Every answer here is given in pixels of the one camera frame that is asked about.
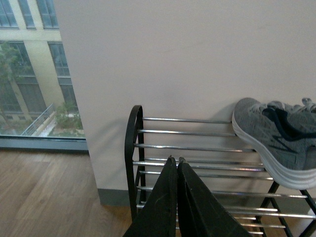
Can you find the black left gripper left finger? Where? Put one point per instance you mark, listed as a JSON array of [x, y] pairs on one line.
[[158, 217]]

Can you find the black metal shoe rack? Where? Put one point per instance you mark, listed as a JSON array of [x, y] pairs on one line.
[[230, 168]]

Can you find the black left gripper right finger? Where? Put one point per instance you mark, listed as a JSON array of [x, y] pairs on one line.
[[199, 213]]

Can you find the grey knit sneaker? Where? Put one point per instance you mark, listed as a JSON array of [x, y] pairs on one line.
[[283, 135]]

